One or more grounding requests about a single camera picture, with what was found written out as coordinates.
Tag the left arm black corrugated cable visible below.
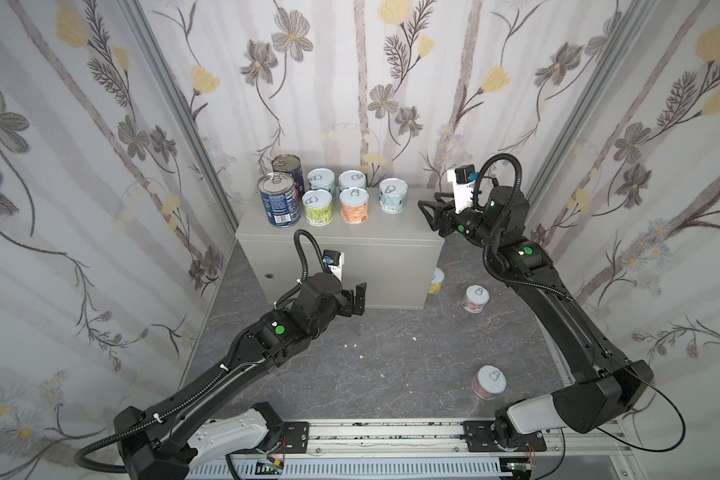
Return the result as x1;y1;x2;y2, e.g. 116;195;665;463
73;229;331;475

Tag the teal label can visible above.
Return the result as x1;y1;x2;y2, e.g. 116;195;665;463
379;178;408;214

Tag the pale blue label can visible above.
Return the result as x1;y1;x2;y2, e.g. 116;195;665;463
338;170;367;192

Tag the aluminium corner frame left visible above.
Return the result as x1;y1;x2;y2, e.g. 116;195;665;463
118;0;238;235

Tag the grey metal cabinet box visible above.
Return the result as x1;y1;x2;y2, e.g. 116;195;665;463
236;188;444;310

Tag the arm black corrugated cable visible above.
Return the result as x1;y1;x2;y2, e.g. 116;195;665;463
73;229;331;475
472;153;574;301

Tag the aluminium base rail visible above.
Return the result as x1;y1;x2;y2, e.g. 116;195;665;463
137;418;631;460

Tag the blue nutrition label can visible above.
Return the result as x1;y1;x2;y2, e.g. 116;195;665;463
258;172;301;228

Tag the pink flower label can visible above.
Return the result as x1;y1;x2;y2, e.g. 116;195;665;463
461;285;490;314

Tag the yellow label can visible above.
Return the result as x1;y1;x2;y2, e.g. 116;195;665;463
429;267;445;294

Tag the green label can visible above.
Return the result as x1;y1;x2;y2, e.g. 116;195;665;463
302;190;333;227

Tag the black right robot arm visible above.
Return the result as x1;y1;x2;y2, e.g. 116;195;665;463
418;187;653;449

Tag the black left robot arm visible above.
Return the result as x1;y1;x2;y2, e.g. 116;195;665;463
115;273;367;479

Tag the white slotted cable duct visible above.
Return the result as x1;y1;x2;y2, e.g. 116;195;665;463
185;458;511;480

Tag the dark blue tomato can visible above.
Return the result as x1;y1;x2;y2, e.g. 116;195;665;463
271;154;305;197

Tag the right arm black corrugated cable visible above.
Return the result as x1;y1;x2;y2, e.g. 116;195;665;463
472;153;574;301

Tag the light blue label can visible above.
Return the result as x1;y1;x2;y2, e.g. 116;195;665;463
307;168;336;194

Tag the aluminium corner frame right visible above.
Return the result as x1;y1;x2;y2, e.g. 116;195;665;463
525;1;655;212

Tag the aluminium corner frame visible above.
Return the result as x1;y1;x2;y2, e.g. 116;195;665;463
525;1;655;212
118;0;238;235

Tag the orange label can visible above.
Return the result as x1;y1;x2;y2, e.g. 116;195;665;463
339;187;369;225

